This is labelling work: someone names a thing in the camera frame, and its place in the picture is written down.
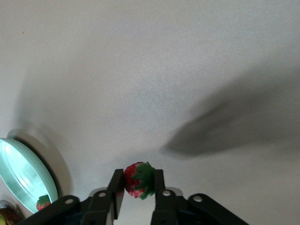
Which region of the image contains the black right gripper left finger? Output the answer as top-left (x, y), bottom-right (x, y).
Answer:
top-left (81, 168), bottom-right (125, 225)

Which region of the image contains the brown wicker basket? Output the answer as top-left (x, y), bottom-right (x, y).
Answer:
top-left (0, 199), bottom-right (22, 225)

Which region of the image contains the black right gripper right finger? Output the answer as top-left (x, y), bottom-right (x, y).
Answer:
top-left (150, 169), bottom-right (177, 225)

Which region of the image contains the red strawberry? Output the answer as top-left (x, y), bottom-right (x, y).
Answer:
top-left (36, 195), bottom-right (52, 211)
top-left (123, 161), bottom-right (157, 201)

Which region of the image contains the pale green round plate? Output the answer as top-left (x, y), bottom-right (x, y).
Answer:
top-left (0, 138), bottom-right (59, 214)

